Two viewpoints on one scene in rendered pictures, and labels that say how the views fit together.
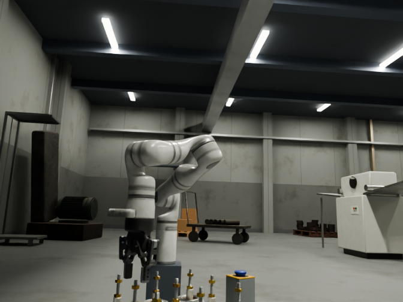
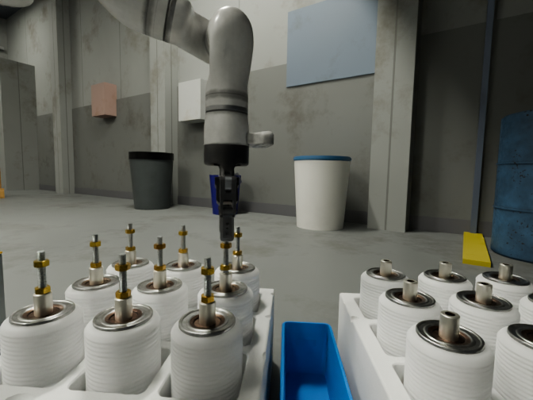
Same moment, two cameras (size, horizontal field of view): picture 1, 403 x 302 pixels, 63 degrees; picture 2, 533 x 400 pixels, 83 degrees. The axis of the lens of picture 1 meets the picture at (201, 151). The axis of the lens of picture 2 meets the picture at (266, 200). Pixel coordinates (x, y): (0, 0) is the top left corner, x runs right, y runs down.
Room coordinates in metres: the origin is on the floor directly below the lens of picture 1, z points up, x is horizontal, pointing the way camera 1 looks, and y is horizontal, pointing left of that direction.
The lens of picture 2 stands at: (1.23, 0.52, 0.45)
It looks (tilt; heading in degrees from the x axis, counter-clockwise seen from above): 5 degrees down; 218
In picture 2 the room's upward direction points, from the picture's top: 1 degrees clockwise
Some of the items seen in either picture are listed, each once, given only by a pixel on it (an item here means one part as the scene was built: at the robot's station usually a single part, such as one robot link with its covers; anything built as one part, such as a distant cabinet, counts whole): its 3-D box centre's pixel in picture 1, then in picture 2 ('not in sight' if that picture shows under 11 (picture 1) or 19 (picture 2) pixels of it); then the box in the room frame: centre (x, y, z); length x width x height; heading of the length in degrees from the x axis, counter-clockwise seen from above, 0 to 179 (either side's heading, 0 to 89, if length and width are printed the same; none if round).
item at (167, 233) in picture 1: (165, 242); not in sight; (1.49, 0.14, 0.39); 0.09 x 0.09 x 0.17; 5
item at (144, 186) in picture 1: (140, 169); (228, 64); (0.88, 0.16, 0.63); 0.09 x 0.07 x 0.15; 57
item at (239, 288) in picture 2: not in sight; (225, 288); (0.87, 0.15, 0.25); 0.08 x 0.08 x 0.01
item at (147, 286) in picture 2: not in sight; (159, 286); (0.94, 0.06, 0.25); 0.08 x 0.08 x 0.01
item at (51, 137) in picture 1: (69, 184); not in sight; (6.37, 2.52, 1.01); 1.20 x 1.20 x 2.01; 5
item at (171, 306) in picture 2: not in sight; (160, 334); (0.94, 0.06, 0.16); 0.10 x 0.10 x 0.18
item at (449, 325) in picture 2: not in sight; (449, 326); (0.80, 0.48, 0.26); 0.02 x 0.02 x 0.03
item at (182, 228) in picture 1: (180, 221); not in sight; (8.32, 0.46, 0.33); 1.22 x 0.89 x 0.65; 3
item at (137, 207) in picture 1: (135, 205); (238, 127); (0.86, 0.17, 0.53); 0.11 x 0.09 x 0.06; 138
